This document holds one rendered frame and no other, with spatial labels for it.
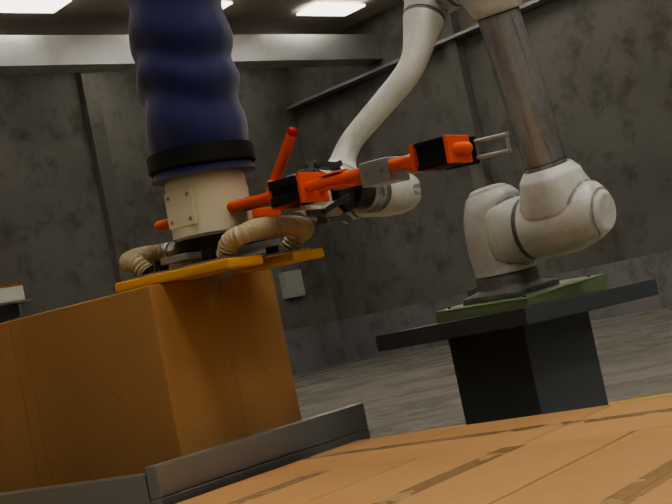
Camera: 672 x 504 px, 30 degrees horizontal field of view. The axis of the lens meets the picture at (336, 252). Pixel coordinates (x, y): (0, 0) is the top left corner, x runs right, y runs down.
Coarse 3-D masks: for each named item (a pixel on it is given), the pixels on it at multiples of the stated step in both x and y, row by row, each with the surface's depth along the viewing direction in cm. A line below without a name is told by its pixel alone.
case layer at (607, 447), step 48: (432, 432) 254; (480, 432) 235; (528, 432) 219; (576, 432) 206; (624, 432) 193; (288, 480) 222; (336, 480) 208; (384, 480) 195; (432, 480) 184; (480, 480) 174; (528, 480) 165; (576, 480) 157; (624, 480) 150
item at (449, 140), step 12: (420, 144) 223; (432, 144) 222; (444, 144) 219; (420, 156) 224; (432, 156) 223; (444, 156) 221; (456, 156) 221; (468, 156) 224; (420, 168) 224; (432, 168) 223; (444, 168) 227
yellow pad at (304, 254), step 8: (272, 248) 264; (304, 248) 262; (320, 248) 262; (264, 256) 262; (272, 256) 259; (280, 256) 257; (288, 256) 256; (296, 256) 256; (304, 256) 258; (312, 256) 260; (320, 256) 262; (264, 264) 260; (272, 264) 259; (280, 264) 262; (288, 264) 268; (240, 272) 267; (248, 272) 273
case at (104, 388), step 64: (64, 320) 264; (128, 320) 253; (192, 320) 258; (256, 320) 274; (0, 384) 277; (64, 384) 265; (128, 384) 255; (192, 384) 254; (256, 384) 270; (0, 448) 279; (64, 448) 267; (128, 448) 256; (192, 448) 250
